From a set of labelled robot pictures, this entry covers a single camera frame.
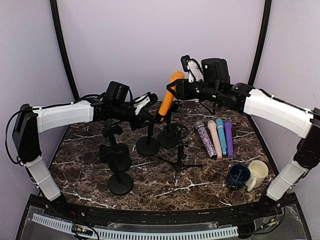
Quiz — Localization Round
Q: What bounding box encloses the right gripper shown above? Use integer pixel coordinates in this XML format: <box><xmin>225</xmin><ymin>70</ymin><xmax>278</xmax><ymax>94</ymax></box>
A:
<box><xmin>168</xmin><ymin>77</ymin><xmax>222</xmax><ymax>102</ymax></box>

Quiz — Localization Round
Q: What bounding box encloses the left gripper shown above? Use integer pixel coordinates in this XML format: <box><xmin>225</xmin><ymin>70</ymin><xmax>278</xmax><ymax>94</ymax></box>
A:
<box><xmin>111</xmin><ymin>102</ymin><xmax>155</xmax><ymax>132</ymax></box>

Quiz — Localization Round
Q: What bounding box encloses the orange microphone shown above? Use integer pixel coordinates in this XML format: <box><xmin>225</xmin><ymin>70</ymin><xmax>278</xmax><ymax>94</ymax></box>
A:
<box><xmin>155</xmin><ymin>71</ymin><xmax>185</xmax><ymax>123</ymax></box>

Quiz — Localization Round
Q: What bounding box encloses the black stand of orange microphone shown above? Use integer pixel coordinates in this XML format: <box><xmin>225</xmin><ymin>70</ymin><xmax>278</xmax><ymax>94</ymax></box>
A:
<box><xmin>136</xmin><ymin>121</ymin><xmax>160</xmax><ymax>157</ymax></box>

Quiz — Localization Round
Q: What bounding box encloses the black stand of purple microphone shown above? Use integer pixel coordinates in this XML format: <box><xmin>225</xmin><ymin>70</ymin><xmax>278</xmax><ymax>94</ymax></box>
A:
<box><xmin>157</xmin><ymin>100</ymin><xmax>182</xmax><ymax>149</ymax></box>

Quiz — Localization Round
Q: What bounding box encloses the black tripod shock-mount stand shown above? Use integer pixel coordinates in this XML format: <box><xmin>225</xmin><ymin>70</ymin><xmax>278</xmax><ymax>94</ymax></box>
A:
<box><xmin>158</xmin><ymin>123</ymin><xmax>203</xmax><ymax>180</ymax></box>

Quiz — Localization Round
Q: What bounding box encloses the glitter silver-head microphone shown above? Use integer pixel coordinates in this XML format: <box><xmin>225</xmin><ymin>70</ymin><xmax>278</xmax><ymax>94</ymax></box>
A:
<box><xmin>194</xmin><ymin>120</ymin><xmax>217</xmax><ymax>159</ymax></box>

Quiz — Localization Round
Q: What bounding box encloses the beige microphone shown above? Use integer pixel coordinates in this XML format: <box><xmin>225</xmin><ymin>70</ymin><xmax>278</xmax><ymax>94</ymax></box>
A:
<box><xmin>207</xmin><ymin>120</ymin><xmax>223</xmax><ymax>159</ymax></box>

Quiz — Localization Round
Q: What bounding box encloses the blue microphone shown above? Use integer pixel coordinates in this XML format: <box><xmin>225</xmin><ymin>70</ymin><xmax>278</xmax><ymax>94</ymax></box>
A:
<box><xmin>215</xmin><ymin>118</ymin><xmax>227</xmax><ymax>156</ymax></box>

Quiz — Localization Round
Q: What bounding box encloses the purple microphone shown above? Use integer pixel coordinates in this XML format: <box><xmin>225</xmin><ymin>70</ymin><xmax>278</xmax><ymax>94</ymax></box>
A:
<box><xmin>224</xmin><ymin>120</ymin><xmax>234</xmax><ymax>158</ymax></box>

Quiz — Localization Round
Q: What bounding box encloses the black stand of blue microphone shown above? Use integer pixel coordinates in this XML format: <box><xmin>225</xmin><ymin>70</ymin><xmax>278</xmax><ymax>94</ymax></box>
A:
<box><xmin>108</xmin><ymin>156</ymin><xmax>134</xmax><ymax>196</ymax></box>

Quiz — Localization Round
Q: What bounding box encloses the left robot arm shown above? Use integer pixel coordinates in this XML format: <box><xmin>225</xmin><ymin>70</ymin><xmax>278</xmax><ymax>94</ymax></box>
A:
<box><xmin>11</xmin><ymin>81</ymin><xmax>158</xmax><ymax>218</ymax></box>

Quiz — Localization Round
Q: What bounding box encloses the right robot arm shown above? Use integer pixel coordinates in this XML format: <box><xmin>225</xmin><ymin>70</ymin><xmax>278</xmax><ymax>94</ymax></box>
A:
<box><xmin>166</xmin><ymin>55</ymin><xmax>320</xmax><ymax>217</ymax></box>

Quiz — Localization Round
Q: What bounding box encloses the black stand of beige microphone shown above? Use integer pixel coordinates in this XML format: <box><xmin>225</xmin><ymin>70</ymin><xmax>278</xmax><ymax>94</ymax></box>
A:
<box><xmin>98</xmin><ymin>124</ymin><xmax>132</xmax><ymax>172</ymax></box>

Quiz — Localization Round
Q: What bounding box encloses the dark blue mug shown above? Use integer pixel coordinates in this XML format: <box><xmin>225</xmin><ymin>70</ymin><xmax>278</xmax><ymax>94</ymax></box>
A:
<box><xmin>226</xmin><ymin>164</ymin><xmax>251</xmax><ymax>191</ymax></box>

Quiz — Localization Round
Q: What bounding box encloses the cream mug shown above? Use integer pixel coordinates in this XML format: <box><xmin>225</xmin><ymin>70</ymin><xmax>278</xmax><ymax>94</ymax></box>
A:
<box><xmin>245</xmin><ymin>160</ymin><xmax>269</xmax><ymax>192</ymax></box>

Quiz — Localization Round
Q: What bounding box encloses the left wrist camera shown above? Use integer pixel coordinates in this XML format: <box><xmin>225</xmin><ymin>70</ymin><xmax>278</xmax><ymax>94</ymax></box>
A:
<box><xmin>133</xmin><ymin>92</ymin><xmax>158</xmax><ymax>116</ymax></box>

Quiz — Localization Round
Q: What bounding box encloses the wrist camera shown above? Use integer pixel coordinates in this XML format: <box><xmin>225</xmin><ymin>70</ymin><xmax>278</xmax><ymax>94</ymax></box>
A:
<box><xmin>180</xmin><ymin>55</ymin><xmax>204</xmax><ymax>83</ymax></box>
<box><xmin>133</xmin><ymin>92</ymin><xmax>158</xmax><ymax>116</ymax></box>

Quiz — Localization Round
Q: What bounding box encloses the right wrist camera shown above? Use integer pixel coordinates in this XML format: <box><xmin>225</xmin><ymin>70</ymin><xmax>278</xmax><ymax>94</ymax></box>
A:
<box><xmin>180</xmin><ymin>55</ymin><xmax>204</xmax><ymax>83</ymax></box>

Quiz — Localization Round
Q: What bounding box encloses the white cable tray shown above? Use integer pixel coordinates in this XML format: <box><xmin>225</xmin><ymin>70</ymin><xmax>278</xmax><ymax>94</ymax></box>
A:
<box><xmin>31</xmin><ymin>213</ymin><xmax>239</xmax><ymax>240</ymax></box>

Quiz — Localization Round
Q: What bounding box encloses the black front rail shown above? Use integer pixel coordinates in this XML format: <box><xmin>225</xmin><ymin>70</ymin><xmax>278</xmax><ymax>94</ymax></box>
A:
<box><xmin>29</xmin><ymin>194</ymin><xmax>288</xmax><ymax>227</ymax></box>

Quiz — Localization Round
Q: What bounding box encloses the right black frame post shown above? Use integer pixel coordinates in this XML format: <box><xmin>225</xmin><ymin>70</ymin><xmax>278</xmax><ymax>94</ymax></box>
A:
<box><xmin>247</xmin><ymin>0</ymin><xmax>272</xmax><ymax>86</ymax></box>

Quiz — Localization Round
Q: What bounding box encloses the black frame post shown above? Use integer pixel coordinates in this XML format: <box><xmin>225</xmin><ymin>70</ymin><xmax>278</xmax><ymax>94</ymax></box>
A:
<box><xmin>247</xmin><ymin>0</ymin><xmax>272</xmax><ymax>86</ymax></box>
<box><xmin>49</xmin><ymin>0</ymin><xmax>80</xmax><ymax>101</ymax></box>

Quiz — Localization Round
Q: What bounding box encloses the left black frame post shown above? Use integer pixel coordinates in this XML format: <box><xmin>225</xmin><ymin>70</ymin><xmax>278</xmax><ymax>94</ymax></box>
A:
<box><xmin>49</xmin><ymin>0</ymin><xmax>80</xmax><ymax>101</ymax></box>

